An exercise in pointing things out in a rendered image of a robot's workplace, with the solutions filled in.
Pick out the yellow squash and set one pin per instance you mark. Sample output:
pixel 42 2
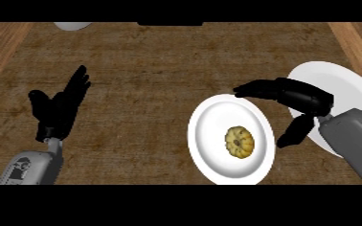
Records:
pixel 240 142

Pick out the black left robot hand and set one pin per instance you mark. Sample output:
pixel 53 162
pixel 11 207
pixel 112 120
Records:
pixel 60 108

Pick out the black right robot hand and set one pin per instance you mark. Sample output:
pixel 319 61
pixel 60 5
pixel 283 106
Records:
pixel 295 97

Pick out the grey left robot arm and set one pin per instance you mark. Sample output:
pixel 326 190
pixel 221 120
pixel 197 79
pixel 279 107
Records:
pixel 33 167

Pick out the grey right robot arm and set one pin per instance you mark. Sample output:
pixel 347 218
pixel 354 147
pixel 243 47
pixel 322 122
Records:
pixel 344 134

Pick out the white bowl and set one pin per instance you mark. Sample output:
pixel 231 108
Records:
pixel 72 26

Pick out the white plate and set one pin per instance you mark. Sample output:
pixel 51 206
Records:
pixel 338 79
pixel 215 146

